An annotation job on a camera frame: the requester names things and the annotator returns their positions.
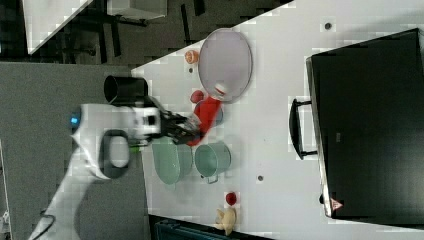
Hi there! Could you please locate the beige garlic toy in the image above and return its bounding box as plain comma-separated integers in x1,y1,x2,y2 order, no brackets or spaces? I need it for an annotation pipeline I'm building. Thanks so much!
214,208,236,236

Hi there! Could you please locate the black oven door handle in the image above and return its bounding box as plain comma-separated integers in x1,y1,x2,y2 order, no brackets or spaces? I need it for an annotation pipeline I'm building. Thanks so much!
289,99,317,160

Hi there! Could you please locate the green oval basin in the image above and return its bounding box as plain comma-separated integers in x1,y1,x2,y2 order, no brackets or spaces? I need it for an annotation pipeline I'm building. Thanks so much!
152,137,193,185

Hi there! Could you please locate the small green pot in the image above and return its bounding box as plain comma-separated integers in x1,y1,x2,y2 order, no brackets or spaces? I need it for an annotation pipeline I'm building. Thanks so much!
194,141,231,184

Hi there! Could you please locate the dark blue crate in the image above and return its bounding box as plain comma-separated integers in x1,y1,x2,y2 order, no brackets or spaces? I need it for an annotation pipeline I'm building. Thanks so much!
154,219,268,240

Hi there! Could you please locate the black oven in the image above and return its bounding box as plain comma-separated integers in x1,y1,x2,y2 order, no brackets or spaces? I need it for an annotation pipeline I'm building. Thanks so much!
306,29,424,229

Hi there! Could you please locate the black cylinder upper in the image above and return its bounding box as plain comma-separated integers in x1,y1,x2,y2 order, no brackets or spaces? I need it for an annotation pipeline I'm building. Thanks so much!
103,75,148,106

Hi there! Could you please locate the large grey oval plate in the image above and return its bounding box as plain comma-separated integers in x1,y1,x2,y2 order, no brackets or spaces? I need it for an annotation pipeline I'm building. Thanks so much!
198,28,253,103

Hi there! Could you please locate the green cylinder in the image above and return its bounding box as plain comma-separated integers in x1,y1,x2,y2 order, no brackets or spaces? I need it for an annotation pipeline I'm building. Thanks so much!
130,146,141,154

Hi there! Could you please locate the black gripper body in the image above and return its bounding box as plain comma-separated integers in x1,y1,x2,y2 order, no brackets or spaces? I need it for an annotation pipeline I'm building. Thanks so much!
160,111,192,140

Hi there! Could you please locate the small red tomato toy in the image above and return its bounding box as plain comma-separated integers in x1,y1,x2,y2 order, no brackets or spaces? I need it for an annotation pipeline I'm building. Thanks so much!
226,192,237,206

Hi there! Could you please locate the white background table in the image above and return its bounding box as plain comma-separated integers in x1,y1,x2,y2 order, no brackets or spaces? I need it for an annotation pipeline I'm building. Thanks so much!
22,0,93,55

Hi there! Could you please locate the red fruit toy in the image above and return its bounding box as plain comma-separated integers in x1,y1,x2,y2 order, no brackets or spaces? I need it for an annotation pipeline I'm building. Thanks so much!
190,90,204,104

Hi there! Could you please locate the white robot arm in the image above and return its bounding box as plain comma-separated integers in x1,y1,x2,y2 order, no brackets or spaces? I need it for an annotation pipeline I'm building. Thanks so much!
28,104,201,240

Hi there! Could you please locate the red ketchup bottle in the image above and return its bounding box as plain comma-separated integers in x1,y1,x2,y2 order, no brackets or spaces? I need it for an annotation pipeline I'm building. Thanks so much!
187,83,227,146

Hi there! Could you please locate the blue bowl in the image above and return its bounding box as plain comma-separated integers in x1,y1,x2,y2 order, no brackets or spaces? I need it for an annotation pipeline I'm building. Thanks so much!
194,99,223,131

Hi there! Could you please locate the orange fruit toy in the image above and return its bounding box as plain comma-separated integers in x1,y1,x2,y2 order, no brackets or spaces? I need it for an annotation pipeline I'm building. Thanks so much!
185,50,199,64

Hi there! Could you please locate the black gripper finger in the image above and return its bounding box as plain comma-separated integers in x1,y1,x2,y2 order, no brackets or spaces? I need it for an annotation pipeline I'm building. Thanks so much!
178,114,200,129
173,132,203,144

